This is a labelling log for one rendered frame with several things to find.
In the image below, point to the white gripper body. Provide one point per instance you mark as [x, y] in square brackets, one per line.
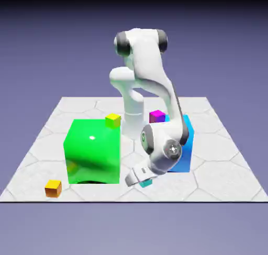
[138, 175]

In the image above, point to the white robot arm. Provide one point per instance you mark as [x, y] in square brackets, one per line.
[149, 56]

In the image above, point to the small teal cube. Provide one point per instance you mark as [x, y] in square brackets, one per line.
[146, 183]

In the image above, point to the small yellow cube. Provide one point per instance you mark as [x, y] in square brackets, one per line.
[113, 121]

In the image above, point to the small magenta cube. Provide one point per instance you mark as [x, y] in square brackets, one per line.
[157, 116]

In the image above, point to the small orange cube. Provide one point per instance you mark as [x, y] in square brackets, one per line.
[53, 188]

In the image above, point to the large green box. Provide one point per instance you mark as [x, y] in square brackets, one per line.
[92, 150]

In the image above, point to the large blue box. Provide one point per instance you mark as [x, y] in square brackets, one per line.
[187, 154]

